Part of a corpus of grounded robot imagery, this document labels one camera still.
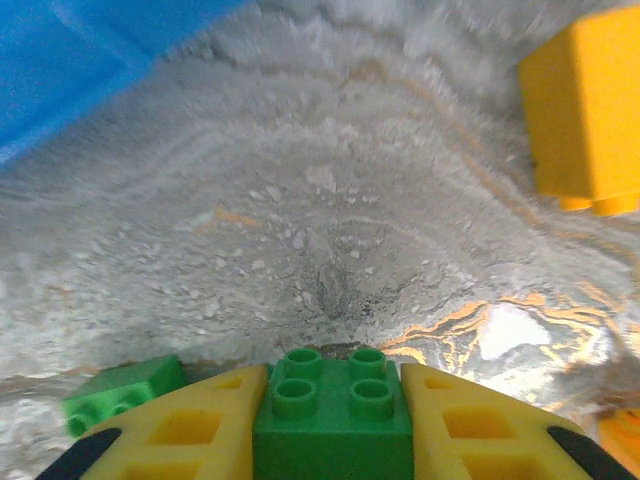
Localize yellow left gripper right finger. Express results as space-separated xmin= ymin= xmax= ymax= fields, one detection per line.
xmin=401 ymin=362 xmax=636 ymax=480

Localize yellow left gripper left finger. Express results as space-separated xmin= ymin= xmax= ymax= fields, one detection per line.
xmin=37 ymin=363 xmax=272 ymax=480

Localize green two-by-two lego brick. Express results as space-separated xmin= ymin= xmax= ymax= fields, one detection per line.
xmin=252 ymin=347 xmax=416 ymax=480

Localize dark green flat lego brick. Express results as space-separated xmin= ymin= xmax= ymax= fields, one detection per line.
xmin=60 ymin=353 xmax=190 ymax=439

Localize small yellow lego brick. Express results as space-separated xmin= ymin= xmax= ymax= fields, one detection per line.
xmin=597 ymin=407 xmax=640 ymax=467

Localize tall yellow lego brick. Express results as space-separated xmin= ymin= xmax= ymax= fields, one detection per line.
xmin=516 ymin=4 xmax=640 ymax=217

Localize blue three-compartment plastic bin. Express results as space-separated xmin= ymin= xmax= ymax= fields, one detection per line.
xmin=0 ymin=0 xmax=251 ymax=169

